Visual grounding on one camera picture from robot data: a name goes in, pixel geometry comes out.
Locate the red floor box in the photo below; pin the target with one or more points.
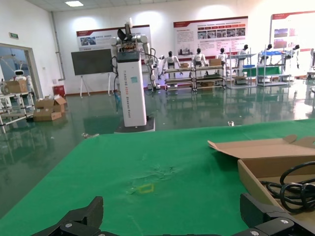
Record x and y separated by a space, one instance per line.
59 91

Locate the cardboard box with oval hole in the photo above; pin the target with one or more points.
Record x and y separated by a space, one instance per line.
261 147

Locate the yellow rubber band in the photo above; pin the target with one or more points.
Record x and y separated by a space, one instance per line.
145 191

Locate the taped cardboard box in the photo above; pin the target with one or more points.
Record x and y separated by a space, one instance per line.
16 86

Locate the white pipe frame trolley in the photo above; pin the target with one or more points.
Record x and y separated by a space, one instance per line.
14 113

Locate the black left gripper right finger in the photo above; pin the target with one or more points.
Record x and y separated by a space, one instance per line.
268 218

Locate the grey shelf rack green panel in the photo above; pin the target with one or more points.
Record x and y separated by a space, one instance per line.
270 71

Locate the flat closed cardboard box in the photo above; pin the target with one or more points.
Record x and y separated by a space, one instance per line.
46 115

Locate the metal roller rack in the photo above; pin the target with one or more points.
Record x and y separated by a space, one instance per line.
178 79
210 78

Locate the wide red white wall poster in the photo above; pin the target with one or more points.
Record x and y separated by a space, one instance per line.
211 34

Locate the tall red white wall poster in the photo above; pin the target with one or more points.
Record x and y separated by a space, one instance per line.
292 29

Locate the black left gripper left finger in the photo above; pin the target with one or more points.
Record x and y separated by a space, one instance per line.
81 221

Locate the white humanoid robot black head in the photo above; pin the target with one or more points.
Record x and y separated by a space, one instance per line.
295 52
222 56
198 57
244 52
267 50
169 60

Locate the dark screen on stand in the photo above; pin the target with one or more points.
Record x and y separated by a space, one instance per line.
91 61

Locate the grey wall pipe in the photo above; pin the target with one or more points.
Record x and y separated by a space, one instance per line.
59 49

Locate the small white round-head robot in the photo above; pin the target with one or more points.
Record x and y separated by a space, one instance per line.
20 75

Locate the open cardboard box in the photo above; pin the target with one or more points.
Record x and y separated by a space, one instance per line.
60 105
45 103

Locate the metal binder clip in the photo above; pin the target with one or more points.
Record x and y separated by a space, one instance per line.
230 123

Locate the green table cloth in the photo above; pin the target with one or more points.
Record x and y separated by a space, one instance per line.
172 159

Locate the ceiling light panel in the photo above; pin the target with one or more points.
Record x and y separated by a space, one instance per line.
73 2

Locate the green exit sign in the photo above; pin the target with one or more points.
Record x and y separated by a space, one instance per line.
14 35

